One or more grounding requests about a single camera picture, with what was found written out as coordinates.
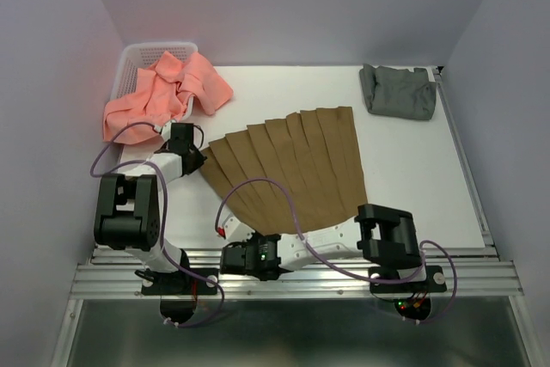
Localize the tan brown skirt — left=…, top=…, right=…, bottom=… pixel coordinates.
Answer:
left=200, top=107, right=368, bottom=235

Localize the grey pleated skirt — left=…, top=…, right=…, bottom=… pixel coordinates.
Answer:
left=358, top=64, right=437, bottom=121

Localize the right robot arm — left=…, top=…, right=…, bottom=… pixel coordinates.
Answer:
left=220, top=204, right=427, bottom=290

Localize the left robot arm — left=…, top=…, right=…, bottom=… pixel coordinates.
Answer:
left=90, top=121, right=206, bottom=293

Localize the pink skirt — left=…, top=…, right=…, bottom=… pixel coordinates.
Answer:
left=103, top=52, right=234, bottom=145

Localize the white perforated plastic basket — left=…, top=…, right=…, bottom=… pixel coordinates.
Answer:
left=103, top=45, right=202, bottom=137

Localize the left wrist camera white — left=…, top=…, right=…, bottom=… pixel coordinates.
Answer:
left=154, top=119, right=174, bottom=137

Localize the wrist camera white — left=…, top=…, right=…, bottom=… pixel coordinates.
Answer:
left=154, top=119, right=174, bottom=137
left=216, top=216, right=254, bottom=245

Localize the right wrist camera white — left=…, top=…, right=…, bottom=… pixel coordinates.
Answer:
left=216, top=216, right=254, bottom=245

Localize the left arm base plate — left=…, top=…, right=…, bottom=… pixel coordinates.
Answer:
left=134, top=267, right=218, bottom=296

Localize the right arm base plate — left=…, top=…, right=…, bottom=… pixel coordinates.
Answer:
left=369, top=266, right=447, bottom=296

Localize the aluminium mounting rail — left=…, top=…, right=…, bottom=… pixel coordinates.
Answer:
left=68, top=248, right=523, bottom=302

